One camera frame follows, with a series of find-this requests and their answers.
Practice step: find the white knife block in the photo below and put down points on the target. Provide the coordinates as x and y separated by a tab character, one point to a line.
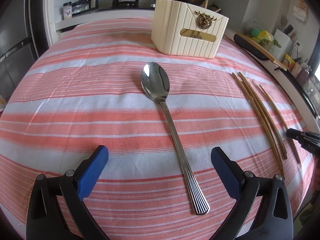
284	42

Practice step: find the hanging wall towel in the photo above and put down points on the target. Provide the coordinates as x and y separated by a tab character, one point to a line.
301	11

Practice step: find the black gas cooktop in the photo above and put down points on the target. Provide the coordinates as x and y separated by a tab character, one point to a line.
130	6

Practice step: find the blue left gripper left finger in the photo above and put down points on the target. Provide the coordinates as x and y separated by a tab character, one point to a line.
45	219

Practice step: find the glass french press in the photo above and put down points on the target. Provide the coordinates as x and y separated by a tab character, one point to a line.
212	7

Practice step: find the wooden cutting board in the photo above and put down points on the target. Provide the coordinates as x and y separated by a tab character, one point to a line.
264	51

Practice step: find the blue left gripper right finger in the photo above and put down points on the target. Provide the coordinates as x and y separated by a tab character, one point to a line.
274	216

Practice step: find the cream utensil holder box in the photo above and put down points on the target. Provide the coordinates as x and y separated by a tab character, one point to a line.
183	29

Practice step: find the yellow green bag bundle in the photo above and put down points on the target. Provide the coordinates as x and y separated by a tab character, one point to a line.
258	34

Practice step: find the spice jar rack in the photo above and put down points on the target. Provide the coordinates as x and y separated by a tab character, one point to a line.
70	9

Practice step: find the grey refrigerator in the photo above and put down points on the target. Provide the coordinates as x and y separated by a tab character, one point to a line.
17	48

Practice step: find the steel spoon plain handle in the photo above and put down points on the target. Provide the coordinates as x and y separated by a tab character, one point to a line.
156	85

